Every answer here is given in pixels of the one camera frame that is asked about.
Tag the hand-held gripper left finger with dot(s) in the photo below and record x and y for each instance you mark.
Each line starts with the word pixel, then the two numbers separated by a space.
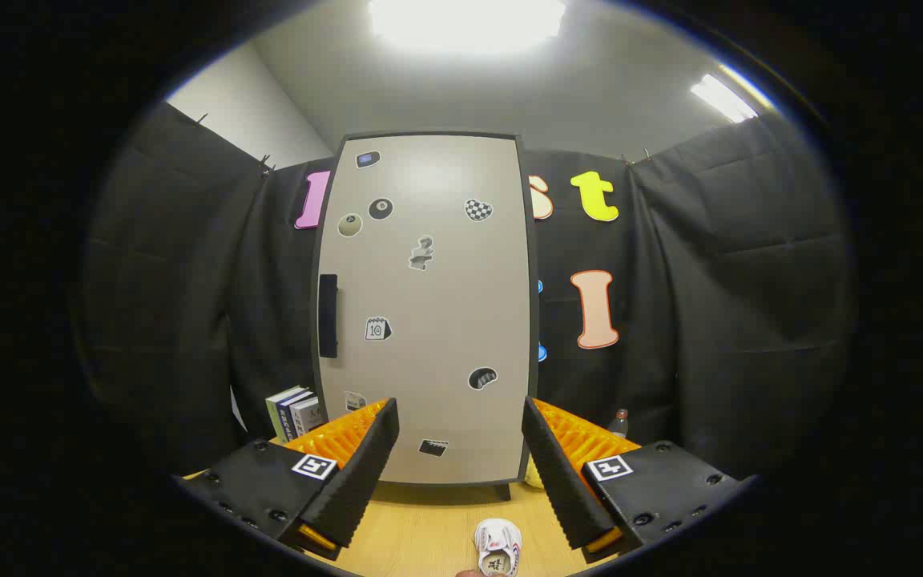
pixel 361 473

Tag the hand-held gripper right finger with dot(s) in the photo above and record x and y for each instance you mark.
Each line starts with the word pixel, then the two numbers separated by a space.
pixel 566 481

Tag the grey shoe cabinet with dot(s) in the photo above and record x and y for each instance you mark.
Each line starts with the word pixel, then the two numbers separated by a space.
pixel 503 491

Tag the white canvas shoe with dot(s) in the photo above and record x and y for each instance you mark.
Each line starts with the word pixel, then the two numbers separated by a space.
pixel 497 535

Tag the yellow round object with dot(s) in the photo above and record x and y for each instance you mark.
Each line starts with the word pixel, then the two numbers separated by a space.
pixel 532 474

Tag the small red-capped bottle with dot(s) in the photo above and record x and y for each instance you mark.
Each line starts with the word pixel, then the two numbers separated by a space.
pixel 618 422

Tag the green and white book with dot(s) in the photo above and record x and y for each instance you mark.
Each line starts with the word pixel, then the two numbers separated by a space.
pixel 273 417

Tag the black backdrop cloth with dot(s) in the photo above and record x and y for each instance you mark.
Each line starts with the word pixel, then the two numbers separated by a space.
pixel 710 280

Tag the long ceiling light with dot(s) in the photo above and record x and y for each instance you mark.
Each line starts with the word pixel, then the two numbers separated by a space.
pixel 722 98

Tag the large ceiling light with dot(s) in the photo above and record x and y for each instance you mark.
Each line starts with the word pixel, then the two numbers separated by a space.
pixel 465 20

